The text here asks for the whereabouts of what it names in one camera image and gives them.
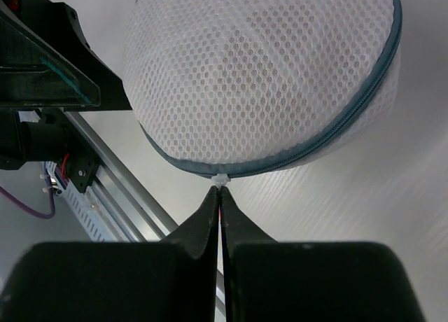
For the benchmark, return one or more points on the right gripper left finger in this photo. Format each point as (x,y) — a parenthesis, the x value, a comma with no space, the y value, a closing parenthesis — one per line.
(173,279)

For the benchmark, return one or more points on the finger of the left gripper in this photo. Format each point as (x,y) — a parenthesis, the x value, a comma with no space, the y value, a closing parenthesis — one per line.
(58,25)
(34,75)

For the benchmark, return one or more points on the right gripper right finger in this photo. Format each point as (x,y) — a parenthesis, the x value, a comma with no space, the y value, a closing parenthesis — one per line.
(267,280)

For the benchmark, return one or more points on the white mesh bag blue zipper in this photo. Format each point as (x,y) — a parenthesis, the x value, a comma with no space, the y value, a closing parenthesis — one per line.
(226,89)

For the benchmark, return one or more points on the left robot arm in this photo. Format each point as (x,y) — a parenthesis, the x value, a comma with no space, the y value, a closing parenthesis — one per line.
(33,135)

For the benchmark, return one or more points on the aluminium rail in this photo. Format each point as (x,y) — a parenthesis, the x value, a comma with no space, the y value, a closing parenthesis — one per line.
(146,196)

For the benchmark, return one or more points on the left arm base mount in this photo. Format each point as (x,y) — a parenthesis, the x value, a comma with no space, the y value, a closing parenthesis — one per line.
(79,168)

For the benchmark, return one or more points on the white slotted cable duct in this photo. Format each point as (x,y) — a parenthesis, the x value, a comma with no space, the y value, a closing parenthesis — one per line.
(92,209)

